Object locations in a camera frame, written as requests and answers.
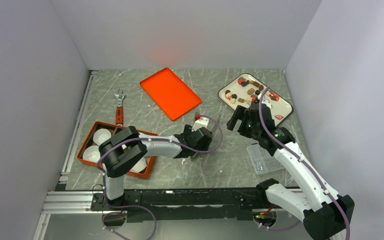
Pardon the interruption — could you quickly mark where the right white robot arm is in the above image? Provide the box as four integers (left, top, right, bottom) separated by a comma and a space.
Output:
226, 104, 355, 240

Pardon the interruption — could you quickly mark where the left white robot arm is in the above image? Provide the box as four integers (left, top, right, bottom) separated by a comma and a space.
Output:
96, 124, 213, 210

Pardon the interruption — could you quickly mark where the orange chocolate box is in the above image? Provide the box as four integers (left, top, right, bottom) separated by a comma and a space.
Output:
76, 120, 159, 180

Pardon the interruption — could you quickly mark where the white strawberry tray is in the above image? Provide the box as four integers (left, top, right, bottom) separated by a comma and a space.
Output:
217, 73, 294, 126

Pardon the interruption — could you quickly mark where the clear plastic screw box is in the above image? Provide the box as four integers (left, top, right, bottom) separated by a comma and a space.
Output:
246, 143, 284, 175

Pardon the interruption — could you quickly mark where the orange box lid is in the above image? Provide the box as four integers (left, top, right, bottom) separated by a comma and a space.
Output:
139, 67, 202, 122

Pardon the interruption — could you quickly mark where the white paper cup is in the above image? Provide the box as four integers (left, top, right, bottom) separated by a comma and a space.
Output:
82, 145, 101, 163
92, 128, 112, 146
130, 158, 148, 173

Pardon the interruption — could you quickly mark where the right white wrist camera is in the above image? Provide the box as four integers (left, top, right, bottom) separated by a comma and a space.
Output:
260, 97, 272, 109

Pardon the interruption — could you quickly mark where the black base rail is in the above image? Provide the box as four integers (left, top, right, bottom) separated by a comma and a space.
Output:
90, 187, 272, 223

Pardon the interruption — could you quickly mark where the red handled adjustable wrench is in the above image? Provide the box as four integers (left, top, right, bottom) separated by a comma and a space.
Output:
114, 88, 126, 126

